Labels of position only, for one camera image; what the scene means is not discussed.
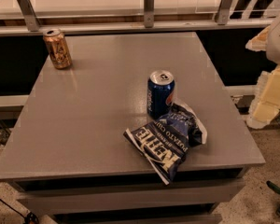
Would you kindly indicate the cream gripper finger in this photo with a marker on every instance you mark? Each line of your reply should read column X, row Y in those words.
column 266, row 105
column 259, row 42

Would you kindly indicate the blue pepsi can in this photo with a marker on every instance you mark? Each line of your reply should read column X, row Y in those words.
column 160, row 93

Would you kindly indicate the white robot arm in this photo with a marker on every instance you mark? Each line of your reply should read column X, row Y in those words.
column 273, row 43

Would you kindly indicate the orange soda can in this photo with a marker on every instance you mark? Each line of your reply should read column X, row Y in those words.
column 57, row 48

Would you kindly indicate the blue kettle chips bag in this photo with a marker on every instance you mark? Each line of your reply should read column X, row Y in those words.
column 166, row 141

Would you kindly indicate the grey table drawer front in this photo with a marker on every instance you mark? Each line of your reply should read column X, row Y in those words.
column 65, row 201

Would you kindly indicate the right metal rail bracket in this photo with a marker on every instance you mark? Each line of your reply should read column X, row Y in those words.
column 223, row 12

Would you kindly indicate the metal rail bracket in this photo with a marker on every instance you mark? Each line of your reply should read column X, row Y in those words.
column 223, row 12
column 148, row 13
column 29, row 15

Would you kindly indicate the green handled tool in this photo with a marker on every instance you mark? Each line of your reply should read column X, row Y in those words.
column 273, row 187

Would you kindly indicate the middle metal rail bracket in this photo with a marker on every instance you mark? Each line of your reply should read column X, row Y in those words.
column 148, row 13

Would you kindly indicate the left metal rail bracket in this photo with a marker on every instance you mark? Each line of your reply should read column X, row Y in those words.
column 29, row 15

